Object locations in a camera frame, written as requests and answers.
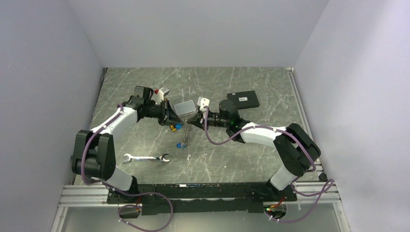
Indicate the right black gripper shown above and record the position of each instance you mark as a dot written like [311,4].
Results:
[196,120]

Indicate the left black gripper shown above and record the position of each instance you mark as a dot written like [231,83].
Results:
[168,117]

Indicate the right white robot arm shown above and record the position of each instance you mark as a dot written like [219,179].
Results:
[296,149]

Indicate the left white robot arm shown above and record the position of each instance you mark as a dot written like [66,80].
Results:
[94,157]

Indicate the small grey white box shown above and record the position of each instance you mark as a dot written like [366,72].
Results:
[185,108]

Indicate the black flat plate right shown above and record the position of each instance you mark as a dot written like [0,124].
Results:
[244,99]

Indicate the silver open-end wrench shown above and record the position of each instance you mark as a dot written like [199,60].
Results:
[127,158]

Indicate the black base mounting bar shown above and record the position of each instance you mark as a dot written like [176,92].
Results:
[204,197]

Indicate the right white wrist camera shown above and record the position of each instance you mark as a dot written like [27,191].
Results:
[202,104]

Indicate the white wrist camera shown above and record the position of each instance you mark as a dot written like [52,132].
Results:
[202,104]
[160,94]

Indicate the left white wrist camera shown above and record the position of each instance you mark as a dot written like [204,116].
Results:
[160,94]

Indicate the aluminium rail frame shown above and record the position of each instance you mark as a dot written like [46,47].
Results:
[323,191]

